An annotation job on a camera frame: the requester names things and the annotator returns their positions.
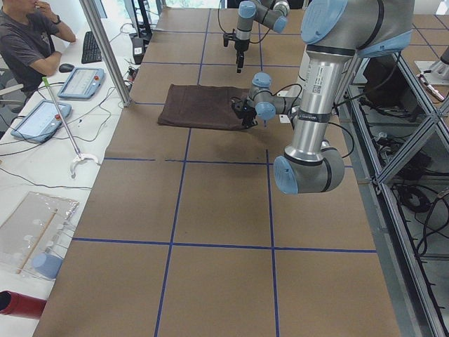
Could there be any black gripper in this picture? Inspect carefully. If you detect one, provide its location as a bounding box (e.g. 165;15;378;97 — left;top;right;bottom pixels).
231;98;258;127
223;30;250;73

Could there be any brown t-shirt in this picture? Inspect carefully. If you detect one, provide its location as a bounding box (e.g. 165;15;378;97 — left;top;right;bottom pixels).
157;84;251;131

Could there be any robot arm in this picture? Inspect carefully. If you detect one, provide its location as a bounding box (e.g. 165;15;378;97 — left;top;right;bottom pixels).
232;1;415;194
217;0;309;73

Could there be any black keyboard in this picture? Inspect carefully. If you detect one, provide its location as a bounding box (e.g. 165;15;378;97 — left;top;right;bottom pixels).
81;31;102;64

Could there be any far blue teach pendant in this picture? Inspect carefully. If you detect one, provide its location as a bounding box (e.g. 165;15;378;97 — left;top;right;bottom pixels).
58;67;105;100

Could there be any blue teach pendant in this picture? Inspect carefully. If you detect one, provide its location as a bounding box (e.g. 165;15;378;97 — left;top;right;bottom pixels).
11;100;62;143
58;67;105;100

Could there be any reacher grabber stick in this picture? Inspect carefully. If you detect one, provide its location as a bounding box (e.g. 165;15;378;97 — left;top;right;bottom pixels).
42;77;100;179

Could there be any black computer mouse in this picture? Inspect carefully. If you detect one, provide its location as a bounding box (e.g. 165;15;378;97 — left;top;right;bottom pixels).
58;63;75;73

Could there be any near blue teach pendant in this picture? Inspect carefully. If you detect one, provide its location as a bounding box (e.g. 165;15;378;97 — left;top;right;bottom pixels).
11;100;62;143

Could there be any seated person grey shirt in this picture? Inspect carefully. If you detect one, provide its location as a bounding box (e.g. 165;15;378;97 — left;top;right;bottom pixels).
1;0;76;96

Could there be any blue plastic cup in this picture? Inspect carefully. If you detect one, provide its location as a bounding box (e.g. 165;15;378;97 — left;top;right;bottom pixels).
32;253;63;279

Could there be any red cylinder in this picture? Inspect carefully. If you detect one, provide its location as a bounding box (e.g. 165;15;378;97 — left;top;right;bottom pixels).
1;291;47;319

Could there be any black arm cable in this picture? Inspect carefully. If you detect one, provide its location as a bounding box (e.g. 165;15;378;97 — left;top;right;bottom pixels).
217;0;271;45
272;83;355;155

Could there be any white camera pillar base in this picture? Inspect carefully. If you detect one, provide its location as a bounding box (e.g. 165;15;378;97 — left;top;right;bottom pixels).
281;50;309;123

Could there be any aluminium frame post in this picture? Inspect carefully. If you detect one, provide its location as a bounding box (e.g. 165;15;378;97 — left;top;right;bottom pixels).
79;0;131;107

